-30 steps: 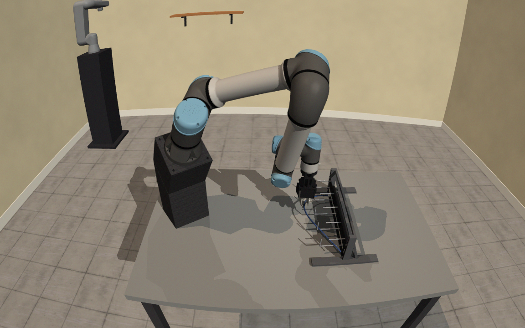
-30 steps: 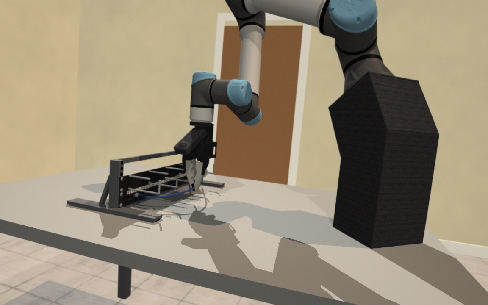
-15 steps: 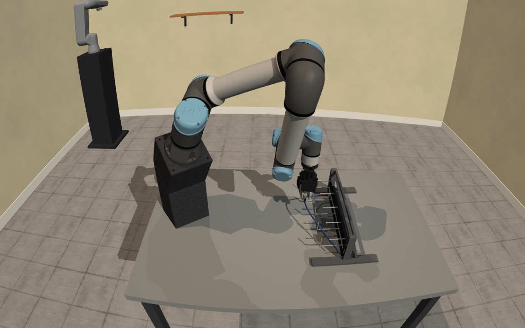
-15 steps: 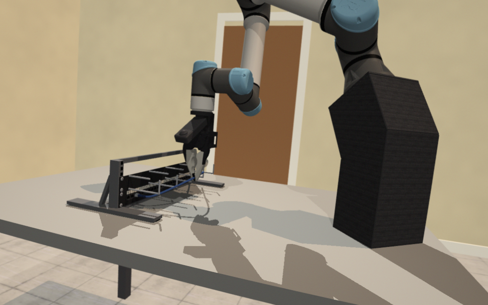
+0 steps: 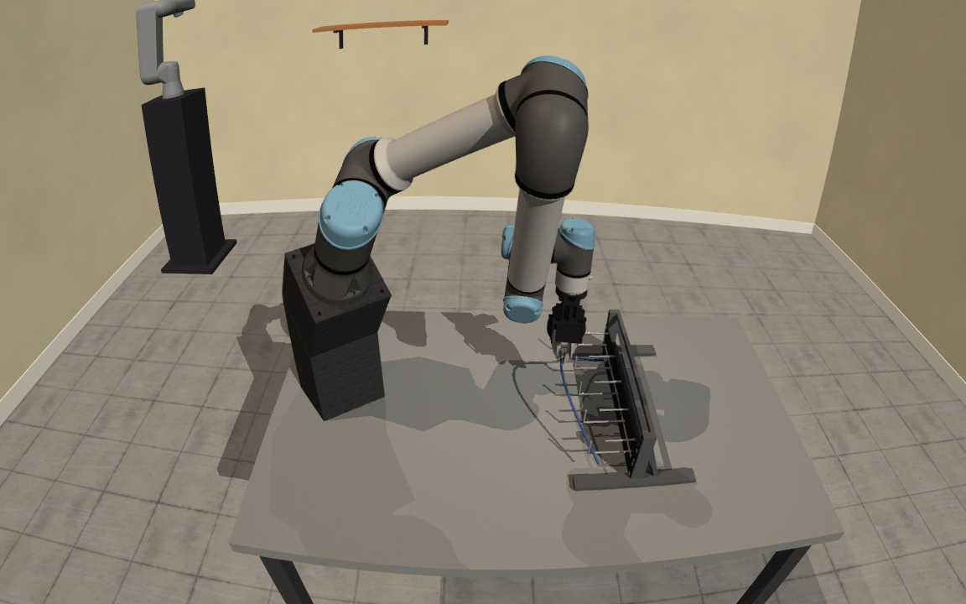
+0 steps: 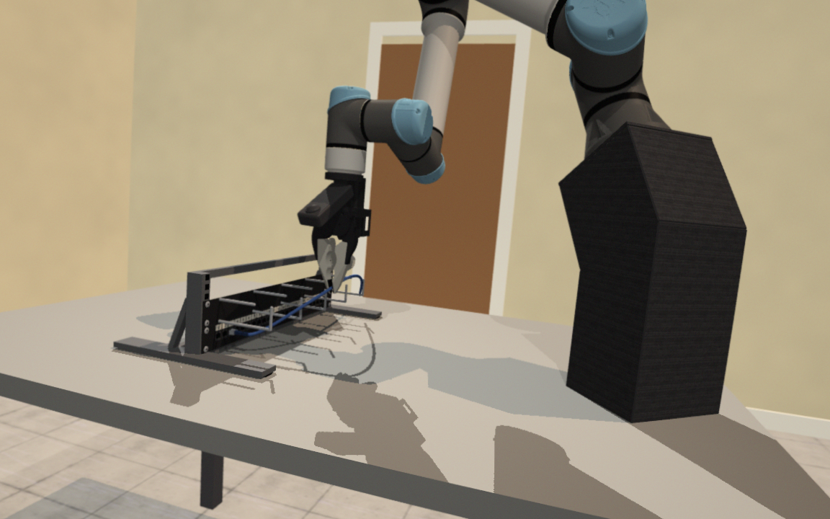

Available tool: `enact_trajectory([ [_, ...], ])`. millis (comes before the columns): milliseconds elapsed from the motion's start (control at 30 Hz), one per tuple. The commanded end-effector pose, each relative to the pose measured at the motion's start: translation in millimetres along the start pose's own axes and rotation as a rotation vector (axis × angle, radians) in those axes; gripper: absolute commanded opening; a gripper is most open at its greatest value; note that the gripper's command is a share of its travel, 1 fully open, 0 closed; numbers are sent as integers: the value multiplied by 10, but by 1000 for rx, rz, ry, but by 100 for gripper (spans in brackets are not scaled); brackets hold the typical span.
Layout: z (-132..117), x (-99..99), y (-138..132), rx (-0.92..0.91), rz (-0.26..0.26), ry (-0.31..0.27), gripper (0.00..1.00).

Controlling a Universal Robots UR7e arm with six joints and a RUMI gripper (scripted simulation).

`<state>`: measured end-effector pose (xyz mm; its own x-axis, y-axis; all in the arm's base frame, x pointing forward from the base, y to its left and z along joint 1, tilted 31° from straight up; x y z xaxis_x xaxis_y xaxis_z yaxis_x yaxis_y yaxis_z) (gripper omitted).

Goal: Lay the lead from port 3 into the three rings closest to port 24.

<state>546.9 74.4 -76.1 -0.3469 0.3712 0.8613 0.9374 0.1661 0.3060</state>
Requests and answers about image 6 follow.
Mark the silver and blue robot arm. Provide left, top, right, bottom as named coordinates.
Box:
left=298, top=0, right=671, bottom=228

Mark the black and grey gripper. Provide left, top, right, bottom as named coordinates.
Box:
left=311, top=172, right=371, bottom=293

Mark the black metal rack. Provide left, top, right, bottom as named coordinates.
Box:
left=113, top=254, right=382, bottom=378

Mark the blue network cable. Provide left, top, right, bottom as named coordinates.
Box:
left=242, top=275, right=363, bottom=337

